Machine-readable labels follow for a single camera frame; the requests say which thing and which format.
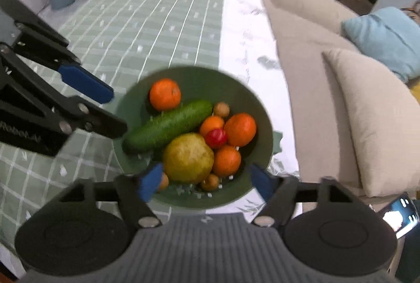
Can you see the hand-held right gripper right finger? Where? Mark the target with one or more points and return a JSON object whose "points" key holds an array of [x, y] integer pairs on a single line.
{"points": [[262, 182]]}

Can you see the yellow pillow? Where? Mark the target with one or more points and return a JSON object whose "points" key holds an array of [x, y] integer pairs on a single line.
{"points": [[415, 91]]}

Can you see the small red fruit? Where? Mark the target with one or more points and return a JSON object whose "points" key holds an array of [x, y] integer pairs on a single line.
{"points": [[216, 137]]}

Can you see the light blue pillow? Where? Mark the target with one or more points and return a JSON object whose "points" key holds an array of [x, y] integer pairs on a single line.
{"points": [[387, 36]]}

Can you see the beige sofa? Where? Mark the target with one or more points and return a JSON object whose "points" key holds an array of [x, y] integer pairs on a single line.
{"points": [[305, 40]]}

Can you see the orange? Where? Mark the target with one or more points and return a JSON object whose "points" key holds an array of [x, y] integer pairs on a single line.
{"points": [[226, 160], [244, 129], [210, 125], [165, 94]]}

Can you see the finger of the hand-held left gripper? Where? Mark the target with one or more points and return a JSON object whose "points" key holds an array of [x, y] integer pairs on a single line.
{"points": [[87, 82], [98, 120]]}

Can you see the yellow lemon in bowl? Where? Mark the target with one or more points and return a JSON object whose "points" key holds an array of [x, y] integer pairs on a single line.
{"points": [[188, 158]]}

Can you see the green checked tablecloth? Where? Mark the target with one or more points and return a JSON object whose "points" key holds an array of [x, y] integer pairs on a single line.
{"points": [[137, 20]]}

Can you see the brown bag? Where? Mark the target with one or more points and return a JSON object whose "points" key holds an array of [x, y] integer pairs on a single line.
{"points": [[415, 11]]}

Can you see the beige pillow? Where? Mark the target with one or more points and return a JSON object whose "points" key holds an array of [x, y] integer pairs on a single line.
{"points": [[370, 118]]}

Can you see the green cucumber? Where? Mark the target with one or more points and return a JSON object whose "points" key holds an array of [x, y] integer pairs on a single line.
{"points": [[169, 126]]}

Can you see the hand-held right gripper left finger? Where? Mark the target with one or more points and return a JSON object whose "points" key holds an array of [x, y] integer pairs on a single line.
{"points": [[151, 182]]}

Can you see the small brown fruit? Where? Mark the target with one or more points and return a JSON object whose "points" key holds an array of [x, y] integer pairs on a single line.
{"points": [[221, 109], [210, 182], [164, 182]]}

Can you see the smartphone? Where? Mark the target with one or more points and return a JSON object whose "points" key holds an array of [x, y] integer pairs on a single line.
{"points": [[402, 214]]}

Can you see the green colander bowl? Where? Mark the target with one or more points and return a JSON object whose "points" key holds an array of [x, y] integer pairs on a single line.
{"points": [[259, 125]]}

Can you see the white leaf-print cloth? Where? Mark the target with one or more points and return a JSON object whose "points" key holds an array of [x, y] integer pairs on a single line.
{"points": [[242, 40]]}

